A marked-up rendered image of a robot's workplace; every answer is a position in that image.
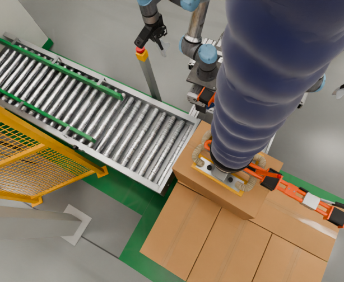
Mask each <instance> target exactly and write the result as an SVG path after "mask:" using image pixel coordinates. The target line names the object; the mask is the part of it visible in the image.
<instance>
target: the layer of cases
mask: <svg viewBox="0 0 344 282"><path fill-rule="evenodd" d="M323 217H324V216H323V215H321V214H319V213H318V212H316V211H314V210H310V209H308V208H306V207H305V206H303V205H301V204H299V202H298V201H297V200H295V199H293V198H290V197H288V196H287V195H285V194H283V193H282V192H281V191H279V190H277V189H276V190H274V191H273V190H272V191H269V192H268V194H267V196H266V198H265V200H264V202H263V204H262V206H261V208H260V210H259V212H258V213H257V215H256V217H255V218H253V219H247V220H243V219H241V218H239V217H238V216H236V215H235V214H233V213H232V212H230V211H228V210H227V209H225V208H223V207H222V206H220V205H218V204H217V203H215V202H214V201H212V200H210V199H209V198H207V197H205V196H204V195H202V194H200V193H199V192H197V191H195V190H194V189H192V188H191V187H189V186H188V185H186V184H184V183H182V182H181V181H179V180H178V182H177V183H176V185H175V187H174V188H173V190H172V192H171V194H170V196H169V198H168V200H167V201H166V203H165V205H164V207H163V209H162V211H161V213H160V214H159V216H158V218H157V220H156V222H155V224H154V226H153V227H152V229H151V231H150V233H149V235H148V236H147V238H146V240H145V242H144V244H143V246H142V248H141V249H140V253H142V254H144V255H145V256H147V257H148V258H150V259H151V260H153V261H154V262H156V263H158V264H159V265H161V266H162V267H164V268H166V269H167V270H169V271H170V272H172V273H173V274H175V275H176V276H178V277H180V278H181V279H183V280H184V281H186V280H187V282H321V281H322V277H323V275H324V272H325V269H326V267H327V262H328V260H329V258H330V255H331V252H332V249H333V246H334V243H335V241H336V238H337V235H338V232H339V228H338V227H337V226H336V225H334V224H332V223H331V222H329V221H327V220H323Z"/></svg>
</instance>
